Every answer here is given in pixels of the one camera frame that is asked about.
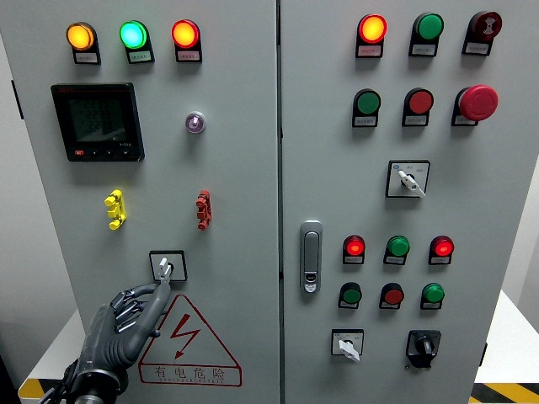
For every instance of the grey cabinet door with display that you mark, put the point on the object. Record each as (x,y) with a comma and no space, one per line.
(236,168)

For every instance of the silver door lock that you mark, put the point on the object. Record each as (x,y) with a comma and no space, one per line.
(311,248)

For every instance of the small red push button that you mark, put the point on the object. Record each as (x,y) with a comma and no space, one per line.
(393,296)

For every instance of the black display meter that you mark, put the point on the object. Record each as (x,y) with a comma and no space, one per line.
(97,122)

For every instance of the small red lit lamp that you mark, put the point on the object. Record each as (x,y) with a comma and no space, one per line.
(442,247)
(354,246)

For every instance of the red warning triangle sticker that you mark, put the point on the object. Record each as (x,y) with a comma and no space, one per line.
(184,332)

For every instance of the green lit round lamp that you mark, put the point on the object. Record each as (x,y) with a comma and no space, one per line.
(133,35)

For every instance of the black and yellow striped tape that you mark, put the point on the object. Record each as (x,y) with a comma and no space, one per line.
(31,389)
(505,393)

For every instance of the small label plate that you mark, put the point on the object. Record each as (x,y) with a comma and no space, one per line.
(364,121)
(140,56)
(439,260)
(87,57)
(394,260)
(353,259)
(422,49)
(415,120)
(347,305)
(188,55)
(369,51)
(462,120)
(476,49)
(430,305)
(388,306)

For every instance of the grey cabinet door with lock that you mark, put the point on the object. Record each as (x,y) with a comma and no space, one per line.
(328,168)

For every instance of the large red stop button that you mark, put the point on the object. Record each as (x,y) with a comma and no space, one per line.
(478,102)

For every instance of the small green lamp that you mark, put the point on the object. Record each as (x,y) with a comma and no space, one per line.
(398,246)

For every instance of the small green push button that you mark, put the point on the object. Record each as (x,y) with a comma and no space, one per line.
(433,293)
(351,295)

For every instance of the dark red buzzer lamp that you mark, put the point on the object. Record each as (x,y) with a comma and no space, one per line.
(488,25)

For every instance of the large green round lamp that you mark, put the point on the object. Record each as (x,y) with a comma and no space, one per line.
(429,26)

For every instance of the black cabinet hinge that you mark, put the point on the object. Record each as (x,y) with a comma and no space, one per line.
(18,101)
(484,354)

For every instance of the red lit round lamp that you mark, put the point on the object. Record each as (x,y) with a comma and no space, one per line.
(372,28)
(185,33)

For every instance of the white round lamp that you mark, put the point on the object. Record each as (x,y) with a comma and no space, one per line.
(195,122)

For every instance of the yellow round lamp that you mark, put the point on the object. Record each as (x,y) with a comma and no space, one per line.
(80,36)

